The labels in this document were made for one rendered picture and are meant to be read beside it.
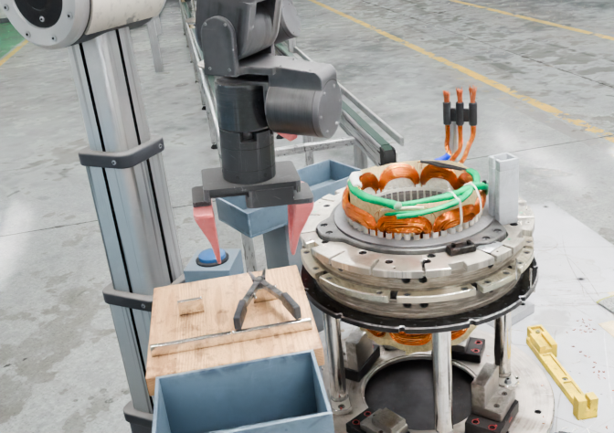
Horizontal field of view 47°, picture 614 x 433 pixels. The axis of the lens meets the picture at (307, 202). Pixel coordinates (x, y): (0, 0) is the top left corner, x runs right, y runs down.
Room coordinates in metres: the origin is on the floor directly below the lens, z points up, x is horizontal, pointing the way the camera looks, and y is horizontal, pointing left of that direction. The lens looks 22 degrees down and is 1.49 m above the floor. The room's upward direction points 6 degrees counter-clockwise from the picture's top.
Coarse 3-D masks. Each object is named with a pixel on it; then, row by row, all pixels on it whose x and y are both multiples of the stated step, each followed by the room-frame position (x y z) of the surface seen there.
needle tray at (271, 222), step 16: (304, 176) 1.21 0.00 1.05; (320, 176) 1.23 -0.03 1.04; (336, 176) 1.23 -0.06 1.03; (320, 192) 1.10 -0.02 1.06; (224, 208) 1.09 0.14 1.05; (240, 208) 1.14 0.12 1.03; (256, 208) 1.14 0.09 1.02; (272, 208) 1.05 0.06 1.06; (240, 224) 1.05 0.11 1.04; (256, 224) 1.03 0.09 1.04; (272, 224) 1.05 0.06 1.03; (288, 224) 1.08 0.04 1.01; (272, 240) 1.12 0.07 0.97; (288, 240) 1.08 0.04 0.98; (272, 256) 1.12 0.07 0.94; (288, 256) 1.08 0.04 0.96; (320, 320) 1.11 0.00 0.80
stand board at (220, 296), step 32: (160, 288) 0.81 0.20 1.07; (192, 288) 0.80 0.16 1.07; (224, 288) 0.79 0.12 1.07; (288, 288) 0.77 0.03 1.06; (160, 320) 0.73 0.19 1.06; (192, 320) 0.72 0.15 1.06; (224, 320) 0.71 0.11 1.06; (256, 320) 0.70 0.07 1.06; (288, 320) 0.70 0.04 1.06; (192, 352) 0.65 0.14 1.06; (224, 352) 0.64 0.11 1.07; (256, 352) 0.64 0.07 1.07; (288, 352) 0.63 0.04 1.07; (320, 352) 0.63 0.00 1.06
